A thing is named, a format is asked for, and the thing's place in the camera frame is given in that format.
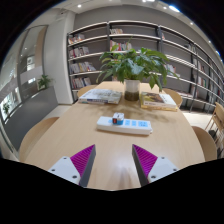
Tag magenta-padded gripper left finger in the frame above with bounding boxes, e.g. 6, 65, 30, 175
48, 144, 97, 188

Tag yellow book stack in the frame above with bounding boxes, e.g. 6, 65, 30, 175
139, 91, 178, 112

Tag white power strip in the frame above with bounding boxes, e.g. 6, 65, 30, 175
96, 115, 153, 136

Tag grey shelf unit with books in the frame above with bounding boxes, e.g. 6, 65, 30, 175
66, 19, 224, 113

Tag small white and blue charger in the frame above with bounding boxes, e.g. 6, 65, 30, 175
111, 112, 125, 126

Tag round ceiling lights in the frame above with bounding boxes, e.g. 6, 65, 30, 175
75, 0, 221, 56

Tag light wooden curved chair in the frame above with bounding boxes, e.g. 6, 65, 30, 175
163, 87, 184, 108
77, 84, 98, 98
19, 116, 61, 163
191, 125, 218, 163

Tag wooden slat-back chair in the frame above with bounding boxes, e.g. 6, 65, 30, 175
204, 101, 224, 158

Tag green potted plant, white pot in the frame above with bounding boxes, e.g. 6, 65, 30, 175
96, 46, 179, 102

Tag white magazine stack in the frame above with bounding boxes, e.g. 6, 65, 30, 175
78, 88, 123, 105

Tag small green floor plant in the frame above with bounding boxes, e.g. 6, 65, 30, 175
37, 74, 54, 91

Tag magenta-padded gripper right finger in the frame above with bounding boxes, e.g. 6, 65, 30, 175
132, 144, 180, 187

